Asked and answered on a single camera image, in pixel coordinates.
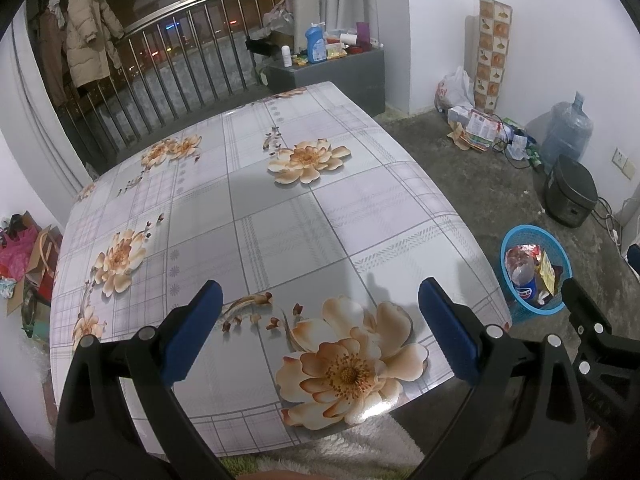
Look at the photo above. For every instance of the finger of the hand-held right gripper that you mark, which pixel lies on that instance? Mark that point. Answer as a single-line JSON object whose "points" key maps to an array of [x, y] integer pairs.
{"points": [[585, 310]]}

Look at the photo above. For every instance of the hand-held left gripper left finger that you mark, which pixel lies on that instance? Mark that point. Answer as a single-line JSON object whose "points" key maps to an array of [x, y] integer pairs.
{"points": [[192, 332]]}

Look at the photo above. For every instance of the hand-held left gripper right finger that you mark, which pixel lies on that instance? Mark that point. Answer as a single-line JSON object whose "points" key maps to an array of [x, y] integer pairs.
{"points": [[447, 332]]}

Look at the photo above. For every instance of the yellow purple snack wrapper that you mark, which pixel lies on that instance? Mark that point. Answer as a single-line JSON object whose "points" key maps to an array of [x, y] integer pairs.
{"points": [[546, 272]]}

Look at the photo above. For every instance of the blue label drink bottle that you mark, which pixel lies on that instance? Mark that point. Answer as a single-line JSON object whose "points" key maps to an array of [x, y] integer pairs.
{"points": [[522, 277]]}

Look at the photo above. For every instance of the red orange wrapper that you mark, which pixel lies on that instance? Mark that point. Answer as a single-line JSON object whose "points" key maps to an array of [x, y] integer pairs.
{"points": [[531, 251]]}

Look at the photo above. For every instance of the blue plastic wastebasket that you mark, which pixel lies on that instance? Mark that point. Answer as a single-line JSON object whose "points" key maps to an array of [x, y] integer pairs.
{"points": [[515, 240]]}

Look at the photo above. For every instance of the white water dispenser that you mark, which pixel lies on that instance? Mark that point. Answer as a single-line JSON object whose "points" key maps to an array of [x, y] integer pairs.
{"points": [[632, 240]]}

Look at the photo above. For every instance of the dark rice cooker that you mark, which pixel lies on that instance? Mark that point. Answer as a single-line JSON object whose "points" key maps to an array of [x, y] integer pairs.
{"points": [[570, 192]]}

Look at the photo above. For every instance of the floral checked tablecloth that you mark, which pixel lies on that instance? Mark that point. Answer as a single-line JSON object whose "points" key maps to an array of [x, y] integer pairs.
{"points": [[280, 230]]}

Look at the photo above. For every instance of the fluffy white green rug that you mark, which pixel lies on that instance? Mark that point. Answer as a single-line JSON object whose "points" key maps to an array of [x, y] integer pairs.
{"points": [[350, 440]]}

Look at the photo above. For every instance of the green bottles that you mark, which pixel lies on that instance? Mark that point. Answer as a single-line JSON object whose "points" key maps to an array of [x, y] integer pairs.
{"points": [[535, 157]]}

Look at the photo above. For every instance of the large blue water jug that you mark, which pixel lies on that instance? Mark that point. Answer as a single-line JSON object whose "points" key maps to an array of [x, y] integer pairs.
{"points": [[567, 130]]}

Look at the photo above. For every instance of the pink bag and paper bags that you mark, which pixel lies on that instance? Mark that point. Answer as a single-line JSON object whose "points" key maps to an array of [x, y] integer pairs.
{"points": [[20, 255]]}

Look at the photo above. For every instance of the pile of printed leaflets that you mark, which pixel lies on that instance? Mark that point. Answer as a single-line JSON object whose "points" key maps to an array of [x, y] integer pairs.
{"points": [[475, 130]]}

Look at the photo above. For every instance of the white plastic shopping bag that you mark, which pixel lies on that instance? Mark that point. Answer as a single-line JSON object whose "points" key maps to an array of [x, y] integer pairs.
{"points": [[455, 90]]}

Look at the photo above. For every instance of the grey cabinet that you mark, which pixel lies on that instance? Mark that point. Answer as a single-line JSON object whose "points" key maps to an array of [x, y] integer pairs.
{"points": [[340, 82]]}

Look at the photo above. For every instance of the metal balcony railing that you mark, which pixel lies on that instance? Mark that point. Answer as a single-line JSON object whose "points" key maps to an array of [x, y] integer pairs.
{"points": [[190, 60]]}

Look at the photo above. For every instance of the small white bottle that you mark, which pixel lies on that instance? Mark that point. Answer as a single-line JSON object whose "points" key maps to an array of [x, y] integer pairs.
{"points": [[286, 56]]}

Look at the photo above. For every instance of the black cloth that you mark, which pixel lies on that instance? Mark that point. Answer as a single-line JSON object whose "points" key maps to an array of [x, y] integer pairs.
{"points": [[258, 45]]}

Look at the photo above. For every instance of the yellow snack packets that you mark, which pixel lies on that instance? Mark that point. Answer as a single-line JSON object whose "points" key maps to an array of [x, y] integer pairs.
{"points": [[336, 53]]}

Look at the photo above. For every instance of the magenta box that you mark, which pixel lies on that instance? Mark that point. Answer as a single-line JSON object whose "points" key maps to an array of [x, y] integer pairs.
{"points": [[363, 36]]}

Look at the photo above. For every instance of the white tube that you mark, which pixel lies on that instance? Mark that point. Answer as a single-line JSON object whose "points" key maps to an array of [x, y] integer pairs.
{"points": [[348, 38]]}

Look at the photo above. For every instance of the brown coat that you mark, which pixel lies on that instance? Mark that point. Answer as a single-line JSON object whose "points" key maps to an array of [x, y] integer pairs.
{"points": [[52, 55]]}

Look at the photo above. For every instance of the blue detergent bottle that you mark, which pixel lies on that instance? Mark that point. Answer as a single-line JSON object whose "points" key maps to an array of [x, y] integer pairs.
{"points": [[315, 45]]}

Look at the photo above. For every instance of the beige puffer coat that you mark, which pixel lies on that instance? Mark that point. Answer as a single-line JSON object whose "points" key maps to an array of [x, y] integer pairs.
{"points": [[90, 35]]}

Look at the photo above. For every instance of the translucent plastic bag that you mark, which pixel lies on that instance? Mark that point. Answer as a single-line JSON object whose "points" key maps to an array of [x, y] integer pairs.
{"points": [[278, 16]]}

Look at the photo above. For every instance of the wall socket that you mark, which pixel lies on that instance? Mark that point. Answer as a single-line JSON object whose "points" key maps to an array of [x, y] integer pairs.
{"points": [[623, 162]]}

